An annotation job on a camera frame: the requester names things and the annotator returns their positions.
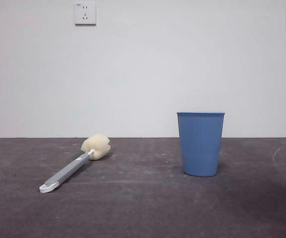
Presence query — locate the blue ribbed plastic cup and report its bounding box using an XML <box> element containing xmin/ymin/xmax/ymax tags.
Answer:
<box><xmin>176</xmin><ymin>112</ymin><xmax>225</xmax><ymax>178</ymax></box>

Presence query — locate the grey-handled sponge cup brush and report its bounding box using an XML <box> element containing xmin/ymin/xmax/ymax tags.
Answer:
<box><xmin>39</xmin><ymin>133</ymin><xmax>111</xmax><ymax>194</ymax></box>

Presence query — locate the white wall socket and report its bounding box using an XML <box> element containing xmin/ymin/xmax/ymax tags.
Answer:
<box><xmin>74</xmin><ymin>2</ymin><xmax>97</xmax><ymax>26</ymax></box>

